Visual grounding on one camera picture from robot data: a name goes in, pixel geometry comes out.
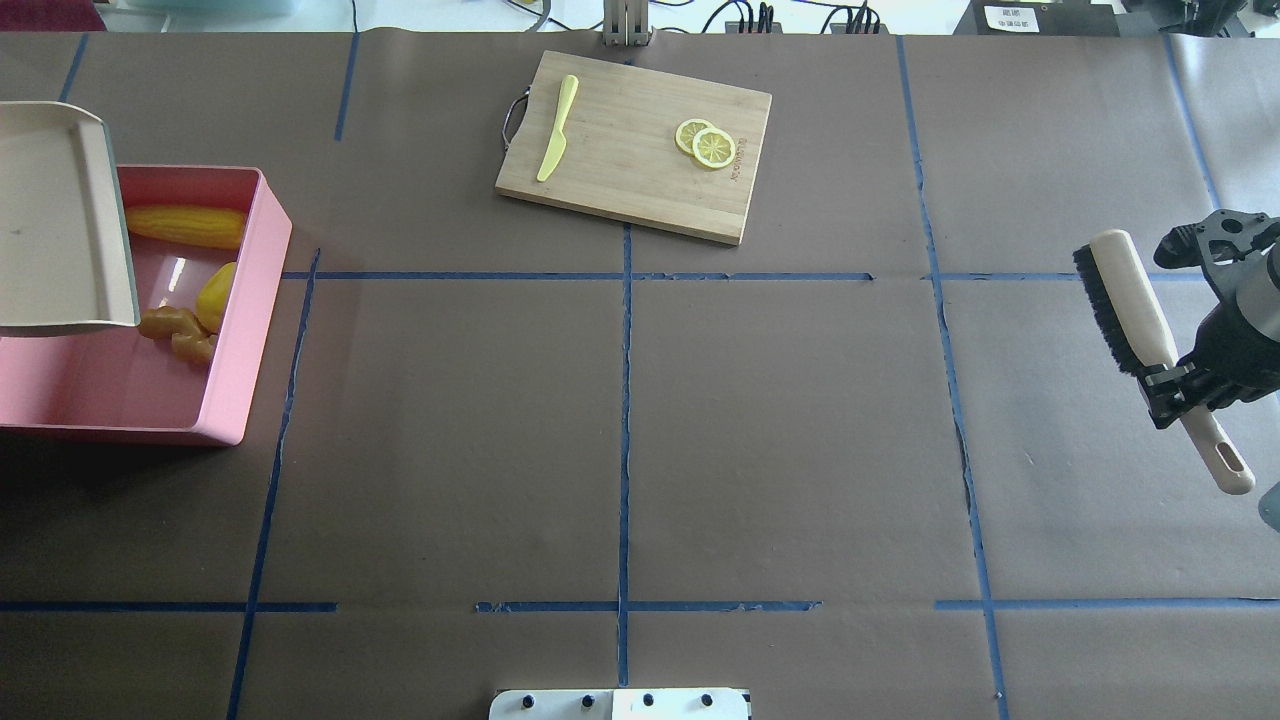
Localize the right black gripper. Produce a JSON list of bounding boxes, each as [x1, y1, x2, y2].
[[1153, 210, 1279, 428]]

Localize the pink plastic bin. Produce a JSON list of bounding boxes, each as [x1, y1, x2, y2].
[[1, 165, 292, 446]]

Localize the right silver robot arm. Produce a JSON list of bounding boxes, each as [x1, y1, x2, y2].
[[1139, 210, 1279, 495]]

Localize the beige plastic dustpan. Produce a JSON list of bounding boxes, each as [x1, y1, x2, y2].
[[1, 101, 141, 338]]

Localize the wooden hand brush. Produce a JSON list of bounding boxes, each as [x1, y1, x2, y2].
[[1073, 229, 1256, 495]]

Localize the aluminium frame post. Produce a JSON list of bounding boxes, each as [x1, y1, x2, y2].
[[602, 0, 653, 47]]

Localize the black power box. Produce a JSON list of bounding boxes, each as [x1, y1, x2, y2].
[[952, 1, 1120, 37]]

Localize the yellow toy corn cob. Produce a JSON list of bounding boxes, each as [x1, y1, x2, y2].
[[125, 204, 248, 250]]

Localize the toy ginger root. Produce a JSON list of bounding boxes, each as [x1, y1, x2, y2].
[[137, 306, 218, 366]]

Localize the bamboo cutting board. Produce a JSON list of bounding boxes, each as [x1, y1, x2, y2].
[[495, 50, 772, 245]]

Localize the yellow toy lemon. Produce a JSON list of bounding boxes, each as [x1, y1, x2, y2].
[[195, 261, 238, 334]]

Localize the yellow plastic knife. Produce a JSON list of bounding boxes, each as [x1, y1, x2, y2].
[[535, 74, 580, 183]]

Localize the lemon slice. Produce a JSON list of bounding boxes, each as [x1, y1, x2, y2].
[[673, 118, 714, 156], [689, 126, 737, 170]]

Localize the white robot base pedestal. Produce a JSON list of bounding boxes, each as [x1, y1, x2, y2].
[[488, 687, 753, 719]]

